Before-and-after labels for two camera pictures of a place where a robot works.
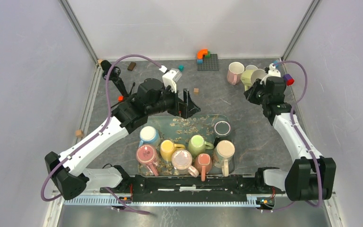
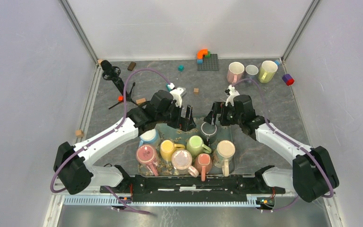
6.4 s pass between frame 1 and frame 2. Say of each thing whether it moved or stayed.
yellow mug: stayed
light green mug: stayed
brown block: stayed
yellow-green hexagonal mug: moved
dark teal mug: moved
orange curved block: stayed
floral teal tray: stayed
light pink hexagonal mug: stayed
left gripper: moved
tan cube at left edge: stayed
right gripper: moved
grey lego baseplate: stayed
